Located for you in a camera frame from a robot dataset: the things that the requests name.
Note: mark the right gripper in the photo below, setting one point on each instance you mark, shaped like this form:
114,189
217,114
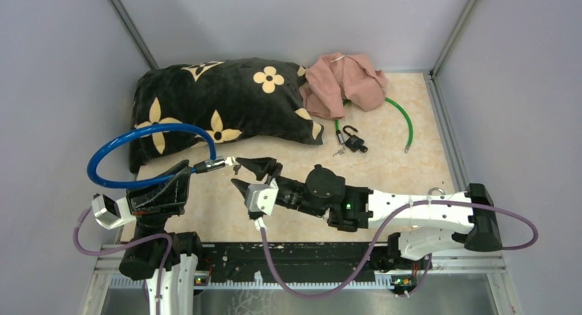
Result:
259,167

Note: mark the pink cloth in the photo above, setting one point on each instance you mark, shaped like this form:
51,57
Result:
337,77

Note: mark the silver key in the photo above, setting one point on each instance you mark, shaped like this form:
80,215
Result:
231,161

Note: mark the green cable lock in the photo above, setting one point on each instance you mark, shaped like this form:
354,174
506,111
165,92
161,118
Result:
341,136

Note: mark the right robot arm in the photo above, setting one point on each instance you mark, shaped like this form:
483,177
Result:
462,220

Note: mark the black padlock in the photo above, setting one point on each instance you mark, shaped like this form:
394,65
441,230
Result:
354,142

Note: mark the large brass padlock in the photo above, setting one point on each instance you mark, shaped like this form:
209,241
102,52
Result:
436,191

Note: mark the silver keys by padlock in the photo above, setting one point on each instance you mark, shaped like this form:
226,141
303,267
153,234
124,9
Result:
339,152

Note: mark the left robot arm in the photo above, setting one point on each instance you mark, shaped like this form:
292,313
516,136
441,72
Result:
165,261

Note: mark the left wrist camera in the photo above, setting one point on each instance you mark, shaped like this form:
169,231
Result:
111,214

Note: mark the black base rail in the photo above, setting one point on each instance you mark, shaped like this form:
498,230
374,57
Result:
298,262

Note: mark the blue cable lock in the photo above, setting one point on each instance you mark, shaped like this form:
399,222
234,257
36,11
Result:
213,163

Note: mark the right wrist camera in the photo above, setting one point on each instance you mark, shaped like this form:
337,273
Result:
263,199

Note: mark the black floral pillow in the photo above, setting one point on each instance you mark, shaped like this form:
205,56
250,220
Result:
230,100

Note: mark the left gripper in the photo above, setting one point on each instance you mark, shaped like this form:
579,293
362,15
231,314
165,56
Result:
165,199

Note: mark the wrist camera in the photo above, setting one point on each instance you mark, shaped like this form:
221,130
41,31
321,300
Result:
111,214
263,199

